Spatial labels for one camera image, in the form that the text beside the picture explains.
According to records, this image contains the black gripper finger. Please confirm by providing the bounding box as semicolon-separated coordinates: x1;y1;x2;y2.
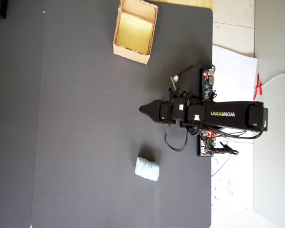
139;99;161;122

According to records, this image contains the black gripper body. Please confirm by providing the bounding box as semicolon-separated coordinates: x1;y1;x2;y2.
158;99;177;125

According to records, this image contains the light blue block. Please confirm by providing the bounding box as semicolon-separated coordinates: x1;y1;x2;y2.
134;156;161;183

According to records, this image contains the open cardboard box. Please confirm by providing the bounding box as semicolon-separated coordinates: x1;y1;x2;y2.
113;0;159;66

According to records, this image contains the blue circuit board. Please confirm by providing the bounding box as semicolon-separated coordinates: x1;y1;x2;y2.
201;67;217;102

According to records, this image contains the motor driver circuit board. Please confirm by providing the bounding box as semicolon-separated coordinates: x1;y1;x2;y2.
196;130;217;158

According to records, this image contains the dark grey table mat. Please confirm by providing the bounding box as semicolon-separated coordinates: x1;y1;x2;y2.
29;0;214;228
0;0;45;228

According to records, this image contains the black power plug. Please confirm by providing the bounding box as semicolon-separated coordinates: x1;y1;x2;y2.
210;141;240;157

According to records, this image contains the white paper sheet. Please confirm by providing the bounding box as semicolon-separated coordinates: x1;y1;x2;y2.
211;44;258;144

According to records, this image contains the small red paper decoration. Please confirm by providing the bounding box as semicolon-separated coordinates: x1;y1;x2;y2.
252;73;264;102

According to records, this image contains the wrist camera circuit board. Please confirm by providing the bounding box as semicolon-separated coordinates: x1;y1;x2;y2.
170;75;181;93

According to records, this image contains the black servo cable loop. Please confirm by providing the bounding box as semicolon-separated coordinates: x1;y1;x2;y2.
164;123;189;152

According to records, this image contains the black camera cable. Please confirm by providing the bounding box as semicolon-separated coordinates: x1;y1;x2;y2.
177;62;216;79

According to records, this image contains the white cord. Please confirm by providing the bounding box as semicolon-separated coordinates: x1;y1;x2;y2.
260;70;285;87

